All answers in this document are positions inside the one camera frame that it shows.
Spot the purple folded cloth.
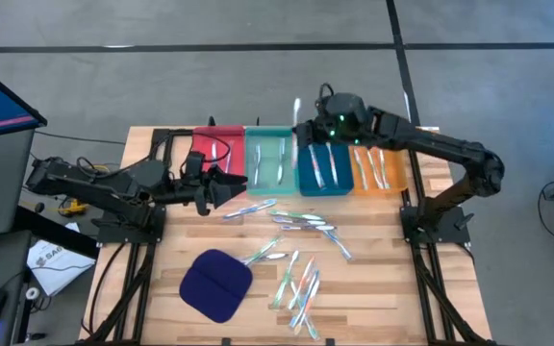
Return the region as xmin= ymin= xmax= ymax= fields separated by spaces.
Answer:
xmin=178 ymin=248 xmax=254 ymax=324

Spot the black side desk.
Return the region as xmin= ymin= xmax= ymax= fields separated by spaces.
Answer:
xmin=0 ymin=206 xmax=100 ymax=346

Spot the orange plastic bin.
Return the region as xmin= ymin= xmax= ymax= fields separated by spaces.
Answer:
xmin=347 ymin=143 xmax=409 ymax=197

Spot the yellow hand tool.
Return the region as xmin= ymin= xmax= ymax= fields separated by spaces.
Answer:
xmin=57 ymin=199 xmax=89 ymax=218

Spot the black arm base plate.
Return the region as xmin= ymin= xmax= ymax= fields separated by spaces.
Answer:
xmin=94 ymin=204 xmax=166 ymax=245
xmin=399 ymin=205 xmax=471 ymax=245

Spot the teal plastic bin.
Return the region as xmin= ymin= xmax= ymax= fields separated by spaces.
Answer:
xmin=243 ymin=125 xmax=299 ymax=197

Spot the pink plastic bin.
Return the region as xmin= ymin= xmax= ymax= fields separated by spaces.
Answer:
xmin=191 ymin=125 xmax=246 ymax=193

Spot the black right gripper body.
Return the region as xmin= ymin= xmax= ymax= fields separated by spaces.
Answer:
xmin=305 ymin=117 xmax=363 ymax=148

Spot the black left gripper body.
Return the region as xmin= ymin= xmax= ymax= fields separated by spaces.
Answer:
xmin=172 ymin=177 xmax=214 ymax=217

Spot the white paper sheet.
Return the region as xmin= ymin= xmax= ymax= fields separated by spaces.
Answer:
xmin=25 ymin=222 xmax=97 ymax=298

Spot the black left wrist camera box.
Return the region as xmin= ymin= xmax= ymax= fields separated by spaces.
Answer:
xmin=183 ymin=151 xmax=206 ymax=182

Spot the blue plastic bin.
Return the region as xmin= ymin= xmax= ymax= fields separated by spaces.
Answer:
xmin=294 ymin=128 xmax=351 ymax=198

